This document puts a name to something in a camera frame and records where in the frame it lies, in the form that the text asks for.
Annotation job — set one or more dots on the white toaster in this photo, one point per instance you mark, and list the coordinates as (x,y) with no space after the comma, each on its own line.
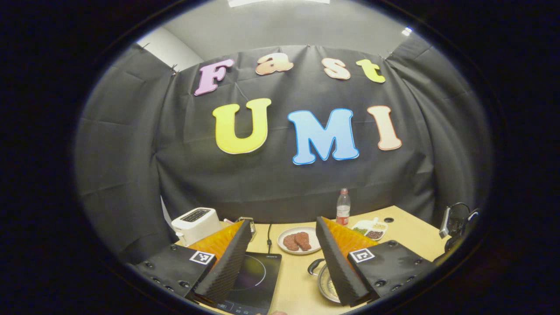
(194,225)

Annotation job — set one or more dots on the ceiling light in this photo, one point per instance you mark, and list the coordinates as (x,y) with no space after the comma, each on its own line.
(280,1)

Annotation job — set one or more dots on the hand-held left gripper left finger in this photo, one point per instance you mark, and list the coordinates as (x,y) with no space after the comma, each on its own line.
(232,262)

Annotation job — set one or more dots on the brown meat piece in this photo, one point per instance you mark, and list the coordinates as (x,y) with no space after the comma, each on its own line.
(290,243)
(303,240)

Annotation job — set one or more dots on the white divided bean dish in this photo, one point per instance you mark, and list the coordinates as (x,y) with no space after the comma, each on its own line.
(372,227)

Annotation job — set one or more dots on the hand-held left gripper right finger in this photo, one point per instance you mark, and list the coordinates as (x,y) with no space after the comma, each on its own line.
(334,262)

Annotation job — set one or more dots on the black backdrop cloth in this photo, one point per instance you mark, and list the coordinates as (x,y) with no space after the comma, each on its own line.
(262,183)

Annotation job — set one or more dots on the clear plastic bottle red label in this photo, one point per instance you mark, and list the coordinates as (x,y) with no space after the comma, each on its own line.
(343,210)

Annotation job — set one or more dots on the white round plate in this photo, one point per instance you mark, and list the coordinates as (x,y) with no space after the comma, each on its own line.
(288,231)

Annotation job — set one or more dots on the black induction cooktop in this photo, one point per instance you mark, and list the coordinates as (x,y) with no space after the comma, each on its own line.
(258,284)

